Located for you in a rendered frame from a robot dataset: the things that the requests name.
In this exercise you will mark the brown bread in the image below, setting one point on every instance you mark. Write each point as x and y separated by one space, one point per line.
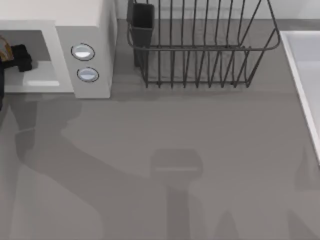
5 51

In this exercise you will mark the white sink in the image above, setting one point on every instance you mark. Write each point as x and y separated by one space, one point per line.
306 62

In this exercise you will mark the pale microwave oven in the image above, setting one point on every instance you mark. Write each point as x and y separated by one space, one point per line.
82 30

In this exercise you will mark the dark grey cutlery holder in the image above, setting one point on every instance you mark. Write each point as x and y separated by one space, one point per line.
142 27

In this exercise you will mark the large round silver microwave knob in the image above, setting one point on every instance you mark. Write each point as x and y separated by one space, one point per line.
83 52

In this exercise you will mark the small round silver microwave knob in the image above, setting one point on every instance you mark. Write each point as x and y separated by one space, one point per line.
87 74

